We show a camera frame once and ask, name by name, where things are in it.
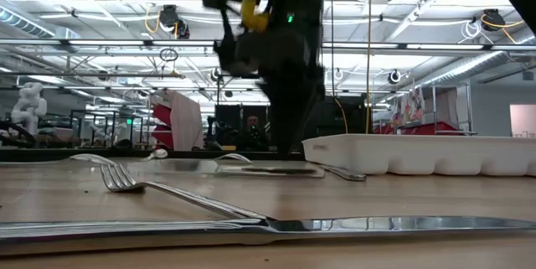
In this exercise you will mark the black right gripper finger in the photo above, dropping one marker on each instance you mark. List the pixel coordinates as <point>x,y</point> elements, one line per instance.
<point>307,101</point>
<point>281,110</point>

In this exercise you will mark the silver metal spoon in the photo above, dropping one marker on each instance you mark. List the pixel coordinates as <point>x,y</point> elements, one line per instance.
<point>159,153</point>
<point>234,158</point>
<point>90,158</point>

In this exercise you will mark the silver metal knife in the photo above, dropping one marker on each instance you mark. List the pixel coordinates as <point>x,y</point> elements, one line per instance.
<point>125,233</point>
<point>345,174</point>

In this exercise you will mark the silver metal fork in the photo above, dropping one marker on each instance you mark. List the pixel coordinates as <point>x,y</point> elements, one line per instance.
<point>121,181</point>

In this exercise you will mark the black panel screens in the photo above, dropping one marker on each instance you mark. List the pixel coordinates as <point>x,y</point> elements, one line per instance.
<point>335,118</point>

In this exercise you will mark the person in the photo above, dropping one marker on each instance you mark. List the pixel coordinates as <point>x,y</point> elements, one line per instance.
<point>252,128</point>

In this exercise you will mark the red and pink partition panel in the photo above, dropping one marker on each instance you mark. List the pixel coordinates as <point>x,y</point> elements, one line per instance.
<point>184,122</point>

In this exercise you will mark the colourful hanging cloth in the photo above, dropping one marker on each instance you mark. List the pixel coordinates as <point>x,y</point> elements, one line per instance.
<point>412,107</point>

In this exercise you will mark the white plastic cutlery tray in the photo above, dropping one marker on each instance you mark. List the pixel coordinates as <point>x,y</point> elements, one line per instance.
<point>419,153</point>

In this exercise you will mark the metal shelf rack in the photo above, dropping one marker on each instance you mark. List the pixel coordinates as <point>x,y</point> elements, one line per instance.
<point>434,105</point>

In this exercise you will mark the green exit sign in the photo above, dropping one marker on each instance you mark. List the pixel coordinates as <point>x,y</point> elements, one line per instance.
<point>129,121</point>

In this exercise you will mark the white robot figure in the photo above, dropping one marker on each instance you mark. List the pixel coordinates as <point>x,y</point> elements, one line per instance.
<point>29,101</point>

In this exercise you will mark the black camera equipment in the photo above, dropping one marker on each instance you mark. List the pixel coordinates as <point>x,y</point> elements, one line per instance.
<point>213,137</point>

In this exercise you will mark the silver ventilation duct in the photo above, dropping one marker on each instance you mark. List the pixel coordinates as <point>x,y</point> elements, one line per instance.
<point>469,65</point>
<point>25,24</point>

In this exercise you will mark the black workstation frame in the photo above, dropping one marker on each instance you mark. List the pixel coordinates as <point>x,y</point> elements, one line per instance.
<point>96,112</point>

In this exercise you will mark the pink wall board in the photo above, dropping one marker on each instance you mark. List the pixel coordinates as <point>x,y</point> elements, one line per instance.
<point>523,120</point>

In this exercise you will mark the black metal table frame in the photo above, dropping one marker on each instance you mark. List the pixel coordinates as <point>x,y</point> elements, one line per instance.
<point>42,154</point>

